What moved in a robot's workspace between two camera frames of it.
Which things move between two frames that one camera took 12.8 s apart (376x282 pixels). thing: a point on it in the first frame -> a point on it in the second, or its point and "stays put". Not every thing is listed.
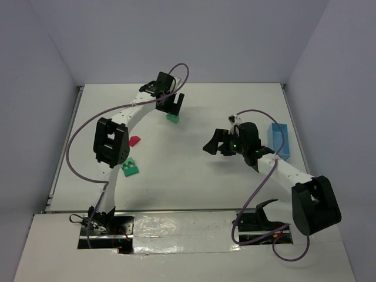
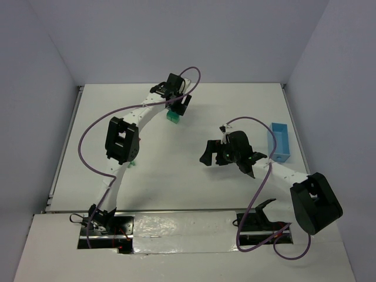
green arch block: x=131 y=170 -> x=173 y=116
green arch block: x=129 y=161 stays put
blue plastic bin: x=275 y=138 stays put
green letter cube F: x=173 y=118 stays put
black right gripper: x=222 y=143 -> x=219 y=153
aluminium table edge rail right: x=295 y=129 stays put
